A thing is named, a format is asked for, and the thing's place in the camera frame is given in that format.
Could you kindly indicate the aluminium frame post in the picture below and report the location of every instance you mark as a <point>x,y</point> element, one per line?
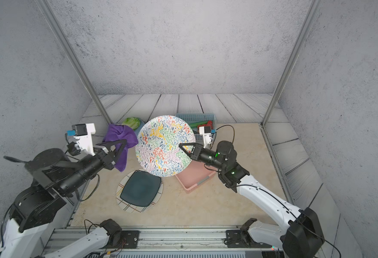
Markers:
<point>54,25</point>
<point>304,31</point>

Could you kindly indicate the blue plastic basket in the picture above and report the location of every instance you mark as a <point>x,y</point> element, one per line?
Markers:
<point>197,117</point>

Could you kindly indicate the white plaid striped plate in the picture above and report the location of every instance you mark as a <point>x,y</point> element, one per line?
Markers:
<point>132,208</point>

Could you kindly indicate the green lettuce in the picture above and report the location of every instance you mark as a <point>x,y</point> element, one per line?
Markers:
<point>131,122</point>

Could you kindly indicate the pink plastic dish basket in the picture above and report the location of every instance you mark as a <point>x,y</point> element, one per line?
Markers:
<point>194,175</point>

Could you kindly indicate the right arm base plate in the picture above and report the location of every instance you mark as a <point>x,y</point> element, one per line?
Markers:
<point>240,239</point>

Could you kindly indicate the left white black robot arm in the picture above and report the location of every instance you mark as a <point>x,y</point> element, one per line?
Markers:
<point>55,178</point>

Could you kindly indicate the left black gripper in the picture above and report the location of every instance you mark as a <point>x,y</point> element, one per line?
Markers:
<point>106,157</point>

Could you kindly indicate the dark green square plate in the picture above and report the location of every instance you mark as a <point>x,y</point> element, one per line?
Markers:
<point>141,189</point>

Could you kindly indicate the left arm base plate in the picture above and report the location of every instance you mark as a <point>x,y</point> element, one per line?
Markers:
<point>125,239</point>

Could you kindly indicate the aluminium mounting rail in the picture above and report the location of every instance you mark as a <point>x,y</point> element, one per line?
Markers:
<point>184,239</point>

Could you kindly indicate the colourful squiggle pattern plate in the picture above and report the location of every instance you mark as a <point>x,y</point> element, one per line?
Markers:
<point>158,149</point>

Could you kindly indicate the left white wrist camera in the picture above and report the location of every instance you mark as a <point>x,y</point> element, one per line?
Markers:
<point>80,139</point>

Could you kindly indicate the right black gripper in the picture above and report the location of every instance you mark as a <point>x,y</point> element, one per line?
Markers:
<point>197,155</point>

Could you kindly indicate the right aluminium frame post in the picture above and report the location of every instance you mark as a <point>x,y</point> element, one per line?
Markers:
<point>304,31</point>

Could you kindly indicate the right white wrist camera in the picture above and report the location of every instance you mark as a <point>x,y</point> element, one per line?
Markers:
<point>207,135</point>

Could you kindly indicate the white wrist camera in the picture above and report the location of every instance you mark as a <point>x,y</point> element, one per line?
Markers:
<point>207,135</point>
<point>80,139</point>

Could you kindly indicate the left aluminium frame post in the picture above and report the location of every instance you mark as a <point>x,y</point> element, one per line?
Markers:
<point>54,25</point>

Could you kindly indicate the light blue small plate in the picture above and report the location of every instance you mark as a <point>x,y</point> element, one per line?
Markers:
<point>141,125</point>

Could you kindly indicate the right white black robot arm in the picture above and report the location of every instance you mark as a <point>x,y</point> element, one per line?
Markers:
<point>297,232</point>

